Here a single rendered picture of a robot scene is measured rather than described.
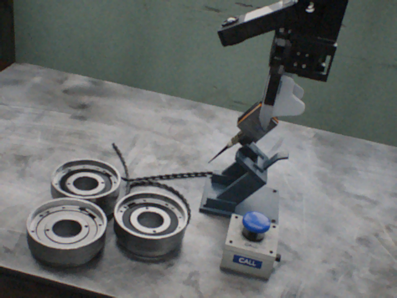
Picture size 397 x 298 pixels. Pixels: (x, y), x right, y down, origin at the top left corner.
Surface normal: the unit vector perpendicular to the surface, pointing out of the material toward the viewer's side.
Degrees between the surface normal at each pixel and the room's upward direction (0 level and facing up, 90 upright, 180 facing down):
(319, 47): 90
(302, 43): 90
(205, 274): 0
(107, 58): 90
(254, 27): 90
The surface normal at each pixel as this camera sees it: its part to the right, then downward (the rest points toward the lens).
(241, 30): -0.18, 0.49
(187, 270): 0.15, -0.84
